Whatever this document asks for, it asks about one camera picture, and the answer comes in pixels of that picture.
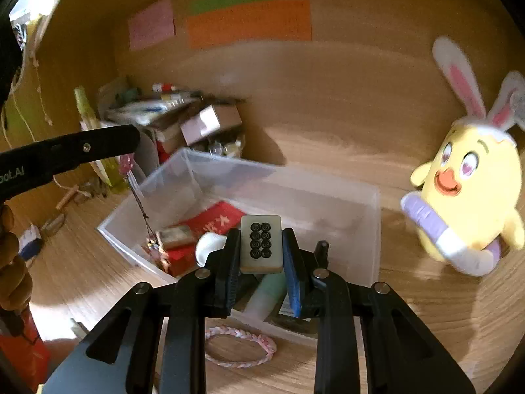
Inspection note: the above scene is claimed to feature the small cardboard box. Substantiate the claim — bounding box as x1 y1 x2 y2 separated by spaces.
180 104 242 146

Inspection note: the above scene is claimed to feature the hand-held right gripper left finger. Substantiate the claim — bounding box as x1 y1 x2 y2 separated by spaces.
41 228 242 394

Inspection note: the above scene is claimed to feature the red tea packet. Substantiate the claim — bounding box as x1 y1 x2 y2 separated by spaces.
158 201 247 277

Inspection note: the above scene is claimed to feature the person's left hand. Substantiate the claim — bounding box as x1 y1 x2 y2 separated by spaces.
0 204 33 313

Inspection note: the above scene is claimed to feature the mahjong tile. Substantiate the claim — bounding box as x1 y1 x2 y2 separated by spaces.
240 215 284 274

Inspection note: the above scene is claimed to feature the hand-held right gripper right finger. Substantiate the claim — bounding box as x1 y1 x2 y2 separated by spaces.
281 228 476 394

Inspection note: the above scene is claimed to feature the white hanging cord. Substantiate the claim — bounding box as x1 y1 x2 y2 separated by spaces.
0 41 54 152

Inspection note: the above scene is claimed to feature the mint green roll-on bottle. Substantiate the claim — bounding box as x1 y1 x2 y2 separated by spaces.
245 273 288 321

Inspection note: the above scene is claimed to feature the orange paper note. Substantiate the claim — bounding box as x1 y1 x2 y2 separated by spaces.
186 0 312 49

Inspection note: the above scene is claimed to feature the pink white braided bracelet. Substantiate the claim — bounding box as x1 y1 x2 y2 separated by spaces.
205 325 277 368

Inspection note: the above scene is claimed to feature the pink paper note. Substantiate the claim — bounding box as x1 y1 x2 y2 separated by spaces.
128 0 175 51

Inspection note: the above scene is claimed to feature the charm strap with pink bead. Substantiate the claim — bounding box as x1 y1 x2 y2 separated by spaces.
119 154 171 272

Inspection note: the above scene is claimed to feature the wooden stick tool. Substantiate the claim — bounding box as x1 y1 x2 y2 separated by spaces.
55 186 78 211

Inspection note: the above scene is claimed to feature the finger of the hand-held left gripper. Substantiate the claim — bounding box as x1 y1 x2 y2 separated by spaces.
43 125 141 175

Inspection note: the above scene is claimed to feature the dark green glass bottle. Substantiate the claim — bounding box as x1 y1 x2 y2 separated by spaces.
268 304 318 335

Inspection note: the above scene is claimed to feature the yellow-green spray bottle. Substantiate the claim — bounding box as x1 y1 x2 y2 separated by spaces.
74 86 132 191

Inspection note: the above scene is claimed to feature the yellow chick plush toy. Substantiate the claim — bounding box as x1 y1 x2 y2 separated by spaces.
401 36 525 276

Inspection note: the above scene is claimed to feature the clear plastic storage box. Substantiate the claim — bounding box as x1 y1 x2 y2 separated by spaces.
97 148 382 347

